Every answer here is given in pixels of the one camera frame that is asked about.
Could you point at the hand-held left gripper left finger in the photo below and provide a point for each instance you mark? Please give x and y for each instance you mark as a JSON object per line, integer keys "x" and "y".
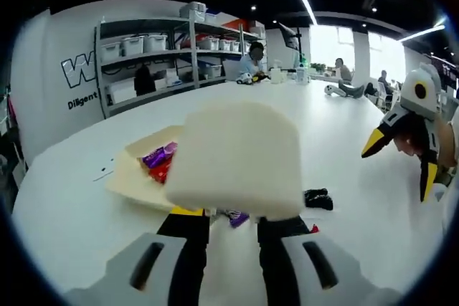
{"x": 150, "y": 273}

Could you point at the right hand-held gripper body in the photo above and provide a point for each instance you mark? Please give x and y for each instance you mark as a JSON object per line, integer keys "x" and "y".
{"x": 421, "y": 91}

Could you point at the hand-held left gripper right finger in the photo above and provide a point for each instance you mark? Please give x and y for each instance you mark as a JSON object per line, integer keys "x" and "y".
{"x": 301, "y": 273}

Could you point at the small red food packet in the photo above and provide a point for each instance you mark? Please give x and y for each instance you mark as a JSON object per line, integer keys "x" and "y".
{"x": 315, "y": 229}

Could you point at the black food piece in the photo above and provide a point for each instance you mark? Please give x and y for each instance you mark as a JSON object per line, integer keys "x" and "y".
{"x": 318, "y": 198}

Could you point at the small purple food packet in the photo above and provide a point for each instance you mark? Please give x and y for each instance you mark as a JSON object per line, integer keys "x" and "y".
{"x": 236, "y": 218}

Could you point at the cream hexagonal food container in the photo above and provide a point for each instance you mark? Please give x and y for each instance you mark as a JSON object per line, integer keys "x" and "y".
{"x": 132, "y": 180}

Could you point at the long red food bar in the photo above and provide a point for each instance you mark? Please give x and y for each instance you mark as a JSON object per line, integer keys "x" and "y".
{"x": 161, "y": 173}

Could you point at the cream food tongs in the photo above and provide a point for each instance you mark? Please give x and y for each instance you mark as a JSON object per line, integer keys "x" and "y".
{"x": 236, "y": 159}

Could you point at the dark table object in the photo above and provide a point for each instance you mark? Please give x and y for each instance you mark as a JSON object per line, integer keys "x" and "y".
{"x": 353, "y": 91}

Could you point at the white table gadget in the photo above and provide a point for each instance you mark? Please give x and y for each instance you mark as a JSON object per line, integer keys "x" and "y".
{"x": 331, "y": 90}

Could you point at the white pump bottle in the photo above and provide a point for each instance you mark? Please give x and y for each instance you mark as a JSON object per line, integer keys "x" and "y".
{"x": 302, "y": 75}

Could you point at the white cups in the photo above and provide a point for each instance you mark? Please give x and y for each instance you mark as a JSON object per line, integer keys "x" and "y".
{"x": 277, "y": 73}

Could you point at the white yellow gadget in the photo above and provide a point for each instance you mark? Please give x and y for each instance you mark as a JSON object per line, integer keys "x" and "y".
{"x": 251, "y": 78}

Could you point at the black bag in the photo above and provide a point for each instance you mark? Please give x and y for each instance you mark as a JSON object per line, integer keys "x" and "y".
{"x": 144, "y": 82}

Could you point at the grey metal shelf rack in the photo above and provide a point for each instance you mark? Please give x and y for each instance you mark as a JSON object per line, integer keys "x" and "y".
{"x": 172, "y": 55}

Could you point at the group of white storage bins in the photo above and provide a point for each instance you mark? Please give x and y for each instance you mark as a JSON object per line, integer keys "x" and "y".
{"x": 136, "y": 44}

